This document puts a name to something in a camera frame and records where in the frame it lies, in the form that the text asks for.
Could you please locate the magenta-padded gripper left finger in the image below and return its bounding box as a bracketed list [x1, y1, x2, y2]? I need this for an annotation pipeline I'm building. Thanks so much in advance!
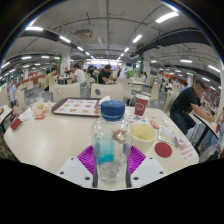
[55, 145, 99, 189]

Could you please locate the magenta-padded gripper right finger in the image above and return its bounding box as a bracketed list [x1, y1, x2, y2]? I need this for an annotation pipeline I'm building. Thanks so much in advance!
[125, 145, 169, 189]

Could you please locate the clear bottle with blue cap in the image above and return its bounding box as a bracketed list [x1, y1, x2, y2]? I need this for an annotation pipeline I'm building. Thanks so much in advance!
[90, 100, 134, 186]

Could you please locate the flat round red coaster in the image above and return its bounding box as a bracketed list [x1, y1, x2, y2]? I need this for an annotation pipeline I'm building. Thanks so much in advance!
[154, 142, 173, 159]

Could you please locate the cream mug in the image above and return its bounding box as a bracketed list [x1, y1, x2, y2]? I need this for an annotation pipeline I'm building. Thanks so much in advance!
[131, 122, 158, 154]

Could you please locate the small red packet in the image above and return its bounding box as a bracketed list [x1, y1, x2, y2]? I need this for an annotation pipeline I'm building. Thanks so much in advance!
[149, 119, 160, 130]

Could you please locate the dark food tray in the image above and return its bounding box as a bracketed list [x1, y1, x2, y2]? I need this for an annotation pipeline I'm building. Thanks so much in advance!
[51, 97, 103, 118]

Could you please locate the red paper cup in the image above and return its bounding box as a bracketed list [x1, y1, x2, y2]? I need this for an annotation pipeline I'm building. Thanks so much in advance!
[134, 93, 151, 117]

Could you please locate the crumpled food wrapper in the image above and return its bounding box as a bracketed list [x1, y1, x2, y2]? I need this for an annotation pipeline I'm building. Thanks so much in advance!
[31, 98, 53, 119]

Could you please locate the neighbouring cafeteria table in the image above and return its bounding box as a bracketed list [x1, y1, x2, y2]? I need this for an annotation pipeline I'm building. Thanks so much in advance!
[193, 111, 222, 148]

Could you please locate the white napkin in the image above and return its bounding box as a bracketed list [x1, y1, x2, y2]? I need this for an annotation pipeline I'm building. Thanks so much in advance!
[98, 95, 111, 105]
[18, 108, 34, 122]

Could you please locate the small red box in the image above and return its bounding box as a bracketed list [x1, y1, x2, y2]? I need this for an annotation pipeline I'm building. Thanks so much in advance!
[9, 118, 23, 131]

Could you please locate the person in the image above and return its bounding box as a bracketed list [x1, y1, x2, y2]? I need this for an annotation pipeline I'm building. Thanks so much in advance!
[71, 63, 87, 84]
[8, 78, 18, 108]
[42, 67, 58, 92]
[169, 79, 216, 136]
[97, 64, 117, 85]

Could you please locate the group of beige chairs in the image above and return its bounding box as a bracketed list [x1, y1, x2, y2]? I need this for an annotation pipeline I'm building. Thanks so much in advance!
[0, 74, 181, 114]

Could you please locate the beige chair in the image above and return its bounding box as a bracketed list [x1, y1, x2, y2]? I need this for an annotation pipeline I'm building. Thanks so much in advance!
[52, 82, 82, 103]
[90, 83, 124, 103]

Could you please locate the ceiling air conditioner unit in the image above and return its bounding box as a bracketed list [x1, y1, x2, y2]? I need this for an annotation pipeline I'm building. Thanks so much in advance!
[74, 29, 94, 40]

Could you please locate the group of ceiling lights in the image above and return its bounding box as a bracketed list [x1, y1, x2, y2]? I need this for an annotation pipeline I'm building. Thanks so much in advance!
[1, 11, 221, 93]

